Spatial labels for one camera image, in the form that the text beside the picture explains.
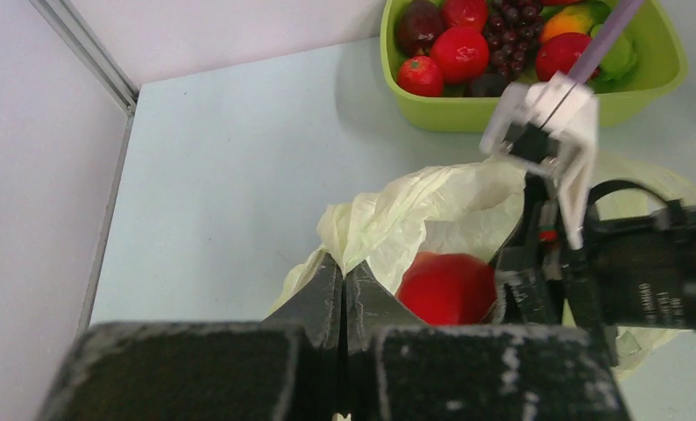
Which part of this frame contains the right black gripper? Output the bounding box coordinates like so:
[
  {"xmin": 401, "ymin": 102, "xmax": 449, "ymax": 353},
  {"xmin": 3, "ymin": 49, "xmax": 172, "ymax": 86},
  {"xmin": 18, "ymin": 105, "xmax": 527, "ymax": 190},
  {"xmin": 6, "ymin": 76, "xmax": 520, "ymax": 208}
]
[{"xmin": 491, "ymin": 175, "xmax": 696, "ymax": 365}]

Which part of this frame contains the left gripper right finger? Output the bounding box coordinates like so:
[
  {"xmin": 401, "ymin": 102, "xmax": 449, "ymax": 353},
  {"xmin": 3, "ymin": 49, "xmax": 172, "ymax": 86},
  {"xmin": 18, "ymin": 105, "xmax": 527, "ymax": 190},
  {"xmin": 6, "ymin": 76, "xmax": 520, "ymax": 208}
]
[{"xmin": 344, "ymin": 261, "xmax": 424, "ymax": 352}]

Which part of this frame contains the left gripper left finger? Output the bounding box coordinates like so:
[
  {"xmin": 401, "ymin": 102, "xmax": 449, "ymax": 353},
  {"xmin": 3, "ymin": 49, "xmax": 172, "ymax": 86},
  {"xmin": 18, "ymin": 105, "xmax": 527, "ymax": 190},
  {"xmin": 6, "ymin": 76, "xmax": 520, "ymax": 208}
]
[{"xmin": 264, "ymin": 253, "xmax": 344, "ymax": 350}]

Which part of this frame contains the red fake apple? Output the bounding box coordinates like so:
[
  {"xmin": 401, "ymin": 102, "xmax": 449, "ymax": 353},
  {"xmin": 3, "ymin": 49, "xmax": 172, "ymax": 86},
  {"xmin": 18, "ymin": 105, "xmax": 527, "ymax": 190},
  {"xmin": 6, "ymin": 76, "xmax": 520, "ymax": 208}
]
[{"xmin": 396, "ymin": 252, "xmax": 497, "ymax": 325}]

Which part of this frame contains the pale green plastic bag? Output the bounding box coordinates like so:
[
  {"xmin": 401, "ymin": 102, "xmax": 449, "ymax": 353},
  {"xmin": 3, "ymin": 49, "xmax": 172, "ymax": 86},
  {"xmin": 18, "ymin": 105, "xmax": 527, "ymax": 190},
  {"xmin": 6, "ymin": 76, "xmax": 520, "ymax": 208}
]
[{"xmin": 268, "ymin": 152, "xmax": 696, "ymax": 380}]

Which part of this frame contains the green fake starfruit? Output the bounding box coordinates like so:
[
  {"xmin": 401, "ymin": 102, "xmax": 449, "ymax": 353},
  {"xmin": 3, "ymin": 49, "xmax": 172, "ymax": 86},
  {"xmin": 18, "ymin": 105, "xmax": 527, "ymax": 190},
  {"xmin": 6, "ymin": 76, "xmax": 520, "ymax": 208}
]
[{"xmin": 591, "ymin": 32, "xmax": 638, "ymax": 82}]

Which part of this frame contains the red fake fruit lower right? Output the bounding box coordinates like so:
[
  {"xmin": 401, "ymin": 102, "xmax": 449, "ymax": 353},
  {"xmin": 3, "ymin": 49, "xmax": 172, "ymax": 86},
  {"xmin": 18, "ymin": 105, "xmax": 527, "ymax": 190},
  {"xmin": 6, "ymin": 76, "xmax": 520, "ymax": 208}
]
[{"xmin": 535, "ymin": 32, "xmax": 592, "ymax": 82}]

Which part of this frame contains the red fake fruit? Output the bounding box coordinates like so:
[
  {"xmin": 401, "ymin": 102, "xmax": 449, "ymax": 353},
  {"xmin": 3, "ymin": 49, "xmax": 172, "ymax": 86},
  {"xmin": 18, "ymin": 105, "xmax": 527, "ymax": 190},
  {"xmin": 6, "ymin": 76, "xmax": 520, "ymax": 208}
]
[
  {"xmin": 430, "ymin": 26, "xmax": 490, "ymax": 84},
  {"xmin": 440, "ymin": 0, "xmax": 489, "ymax": 32},
  {"xmin": 535, "ymin": 32, "xmax": 592, "ymax": 82}
]

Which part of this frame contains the fake strawberry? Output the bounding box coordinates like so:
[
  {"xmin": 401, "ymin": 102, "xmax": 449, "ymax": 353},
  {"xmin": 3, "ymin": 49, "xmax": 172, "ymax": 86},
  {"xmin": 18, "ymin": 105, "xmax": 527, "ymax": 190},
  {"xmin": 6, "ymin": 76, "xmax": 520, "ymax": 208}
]
[{"xmin": 397, "ymin": 55, "xmax": 444, "ymax": 97}]

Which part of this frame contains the yellow green fake mango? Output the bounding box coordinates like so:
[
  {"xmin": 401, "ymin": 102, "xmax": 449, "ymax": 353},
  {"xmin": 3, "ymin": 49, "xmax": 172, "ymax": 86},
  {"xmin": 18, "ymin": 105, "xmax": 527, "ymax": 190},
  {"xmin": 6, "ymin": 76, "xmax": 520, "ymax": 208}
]
[{"xmin": 538, "ymin": 1, "xmax": 611, "ymax": 44}]

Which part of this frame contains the fake grape bunch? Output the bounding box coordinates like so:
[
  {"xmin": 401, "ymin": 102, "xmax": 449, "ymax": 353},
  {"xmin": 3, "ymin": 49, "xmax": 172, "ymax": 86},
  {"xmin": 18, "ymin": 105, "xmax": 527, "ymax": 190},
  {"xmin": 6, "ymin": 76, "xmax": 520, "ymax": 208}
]
[{"xmin": 482, "ymin": 0, "xmax": 544, "ymax": 82}]

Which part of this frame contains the red fake fruit middle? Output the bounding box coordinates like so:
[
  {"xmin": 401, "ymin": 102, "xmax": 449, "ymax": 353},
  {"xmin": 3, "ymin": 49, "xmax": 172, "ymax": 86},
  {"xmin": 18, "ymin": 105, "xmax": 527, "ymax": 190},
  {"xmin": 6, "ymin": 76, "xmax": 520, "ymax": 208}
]
[{"xmin": 430, "ymin": 26, "xmax": 490, "ymax": 84}]

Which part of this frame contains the dark red fake plum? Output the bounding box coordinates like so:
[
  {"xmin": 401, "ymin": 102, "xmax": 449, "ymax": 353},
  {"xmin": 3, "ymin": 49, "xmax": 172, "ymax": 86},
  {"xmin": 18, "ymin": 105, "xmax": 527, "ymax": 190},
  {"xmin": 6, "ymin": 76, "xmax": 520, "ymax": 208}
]
[{"xmin": 395, "ymin": 0, "xmax": 445, "ymax": 57}]

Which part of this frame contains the red fake fruit top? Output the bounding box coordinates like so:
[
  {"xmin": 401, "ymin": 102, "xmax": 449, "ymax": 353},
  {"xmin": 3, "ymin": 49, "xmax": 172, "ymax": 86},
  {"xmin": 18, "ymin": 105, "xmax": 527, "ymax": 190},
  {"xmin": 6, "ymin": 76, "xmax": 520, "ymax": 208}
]
[{"xmin": 440, "ymin": 0, "xmax": 489, "ymax": 32}]

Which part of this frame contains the green plastic fruit bowl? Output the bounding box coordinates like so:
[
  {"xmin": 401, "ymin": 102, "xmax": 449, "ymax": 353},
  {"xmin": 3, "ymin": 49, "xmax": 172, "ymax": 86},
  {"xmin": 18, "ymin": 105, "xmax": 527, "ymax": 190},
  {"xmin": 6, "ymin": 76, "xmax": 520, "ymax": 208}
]
[{"xmin": 380, "ymin": 1, "xmax": 688, "ymax": 133}]

